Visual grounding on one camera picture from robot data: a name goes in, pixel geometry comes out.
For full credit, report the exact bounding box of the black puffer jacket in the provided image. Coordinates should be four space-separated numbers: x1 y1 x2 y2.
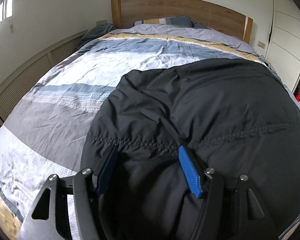
81 59 300 239

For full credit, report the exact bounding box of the striped duvet on bed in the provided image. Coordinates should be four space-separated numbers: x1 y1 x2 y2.
0 24 300 240

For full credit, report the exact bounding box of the beige radiator cover cabinet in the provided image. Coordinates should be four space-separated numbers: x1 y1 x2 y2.
0 30 87 127

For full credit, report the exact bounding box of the red object in wardrobe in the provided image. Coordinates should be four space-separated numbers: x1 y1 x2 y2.
294 88 300 102

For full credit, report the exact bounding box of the blue-grey cloth beside bed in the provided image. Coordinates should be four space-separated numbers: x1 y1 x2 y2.
77 23 116 49

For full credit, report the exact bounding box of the striped pillow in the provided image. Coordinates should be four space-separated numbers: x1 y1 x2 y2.
133 16 210 29

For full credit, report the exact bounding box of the white wardrobe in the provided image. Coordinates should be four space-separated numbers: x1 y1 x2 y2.
266 0 300 103

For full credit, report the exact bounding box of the wooden headboard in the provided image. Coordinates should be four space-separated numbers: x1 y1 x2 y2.
111 0 253 43

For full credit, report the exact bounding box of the wall socket plate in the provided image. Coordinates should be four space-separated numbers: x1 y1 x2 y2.
257 41 266 49

